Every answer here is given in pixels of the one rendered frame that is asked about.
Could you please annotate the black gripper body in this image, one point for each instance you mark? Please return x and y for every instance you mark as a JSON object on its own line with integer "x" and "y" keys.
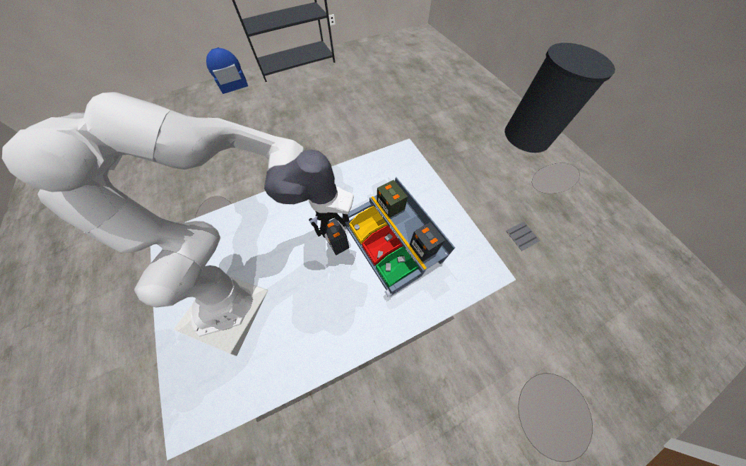
{"x": 322, "y": 216}

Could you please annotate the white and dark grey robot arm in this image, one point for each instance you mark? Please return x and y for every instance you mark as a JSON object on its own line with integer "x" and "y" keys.
{"x": 68, "y": 158}

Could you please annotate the yellow open bin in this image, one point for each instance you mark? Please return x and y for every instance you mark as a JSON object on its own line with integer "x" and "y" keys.
{"x": 369, "y": 221}

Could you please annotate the red open bin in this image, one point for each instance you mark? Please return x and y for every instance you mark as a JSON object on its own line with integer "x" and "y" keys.
{"x": 376, "y": 242}

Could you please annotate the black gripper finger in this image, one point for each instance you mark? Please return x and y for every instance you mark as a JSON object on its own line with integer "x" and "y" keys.
{"x": 342, "y": 220}
{"x": 322, "y": 228}

